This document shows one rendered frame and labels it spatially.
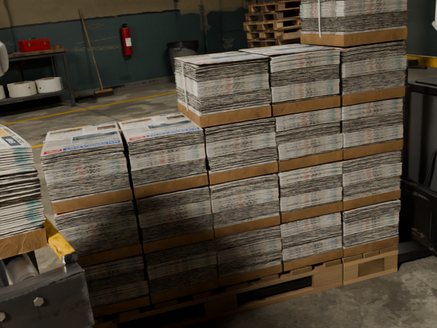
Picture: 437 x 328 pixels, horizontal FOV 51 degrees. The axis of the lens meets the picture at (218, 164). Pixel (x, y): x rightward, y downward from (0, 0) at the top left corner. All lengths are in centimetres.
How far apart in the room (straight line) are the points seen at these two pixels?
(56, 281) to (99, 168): 83
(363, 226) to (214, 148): 80
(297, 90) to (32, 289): 125
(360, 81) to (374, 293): 93
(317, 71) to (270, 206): 57
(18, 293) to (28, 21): 758
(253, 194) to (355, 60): 66
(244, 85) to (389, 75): 63
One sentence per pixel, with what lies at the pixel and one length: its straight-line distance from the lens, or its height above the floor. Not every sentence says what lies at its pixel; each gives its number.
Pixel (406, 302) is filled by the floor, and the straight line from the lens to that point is 219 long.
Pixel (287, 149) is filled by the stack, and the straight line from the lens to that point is 186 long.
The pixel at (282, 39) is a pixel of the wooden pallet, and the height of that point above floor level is 72.
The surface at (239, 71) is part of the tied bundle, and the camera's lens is 173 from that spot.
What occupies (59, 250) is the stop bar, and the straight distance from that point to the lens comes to 98.
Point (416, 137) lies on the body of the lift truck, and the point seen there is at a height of 50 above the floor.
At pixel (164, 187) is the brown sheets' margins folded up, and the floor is 63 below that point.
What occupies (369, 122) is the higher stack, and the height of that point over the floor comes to 75.
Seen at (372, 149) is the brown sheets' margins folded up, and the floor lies 63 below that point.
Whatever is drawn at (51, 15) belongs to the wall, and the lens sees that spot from 845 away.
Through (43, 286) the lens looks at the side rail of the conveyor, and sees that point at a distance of 91.
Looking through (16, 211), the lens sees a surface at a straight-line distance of 101.
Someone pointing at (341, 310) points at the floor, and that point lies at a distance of 210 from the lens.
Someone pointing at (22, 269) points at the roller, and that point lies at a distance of 99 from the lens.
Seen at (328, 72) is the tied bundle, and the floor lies 98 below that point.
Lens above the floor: 124
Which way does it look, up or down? 18 degrees down
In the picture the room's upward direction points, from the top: 5 degrees counter-clockwise
